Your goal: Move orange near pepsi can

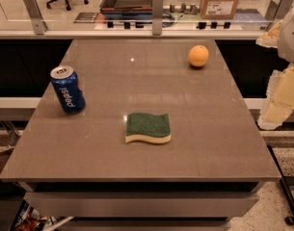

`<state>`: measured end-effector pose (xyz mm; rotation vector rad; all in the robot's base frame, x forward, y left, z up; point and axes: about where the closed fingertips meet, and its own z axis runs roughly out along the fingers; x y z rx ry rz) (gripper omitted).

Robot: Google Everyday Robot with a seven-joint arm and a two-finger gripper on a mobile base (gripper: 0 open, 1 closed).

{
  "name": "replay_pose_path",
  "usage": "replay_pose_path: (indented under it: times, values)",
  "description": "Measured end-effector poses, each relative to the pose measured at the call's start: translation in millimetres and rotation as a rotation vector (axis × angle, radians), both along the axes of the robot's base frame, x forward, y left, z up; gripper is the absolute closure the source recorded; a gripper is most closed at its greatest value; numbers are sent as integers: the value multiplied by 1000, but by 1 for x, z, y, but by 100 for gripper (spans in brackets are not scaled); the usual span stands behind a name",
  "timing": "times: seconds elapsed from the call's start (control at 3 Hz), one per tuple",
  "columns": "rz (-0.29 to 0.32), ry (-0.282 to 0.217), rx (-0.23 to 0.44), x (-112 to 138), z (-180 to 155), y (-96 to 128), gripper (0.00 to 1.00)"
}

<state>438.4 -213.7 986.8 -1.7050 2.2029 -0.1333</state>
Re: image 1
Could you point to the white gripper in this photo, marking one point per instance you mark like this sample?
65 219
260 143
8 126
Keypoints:
291 36

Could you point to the orange fruit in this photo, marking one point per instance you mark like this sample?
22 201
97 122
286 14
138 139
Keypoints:
198 56

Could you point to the blue pepsi can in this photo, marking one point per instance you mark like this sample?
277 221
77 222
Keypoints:
65 83

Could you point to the cardboard box with label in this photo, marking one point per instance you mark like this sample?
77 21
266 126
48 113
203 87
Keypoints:
218 9

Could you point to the green yellow sponge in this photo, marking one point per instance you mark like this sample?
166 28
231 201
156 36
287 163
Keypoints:
148 128

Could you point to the grey drawer front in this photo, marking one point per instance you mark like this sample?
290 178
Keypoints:
142 204

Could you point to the colourful items bin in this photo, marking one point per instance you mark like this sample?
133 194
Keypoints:
28 218

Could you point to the right metal railing post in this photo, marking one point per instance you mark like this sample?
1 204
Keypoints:
277 10

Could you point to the metal railing post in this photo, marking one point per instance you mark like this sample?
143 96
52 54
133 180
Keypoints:
157 13
37 21
277 10

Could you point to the middle metal railing post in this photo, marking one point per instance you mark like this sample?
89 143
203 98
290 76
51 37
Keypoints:
157 13

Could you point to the left metal railing post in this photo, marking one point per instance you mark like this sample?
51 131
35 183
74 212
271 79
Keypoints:
37 21

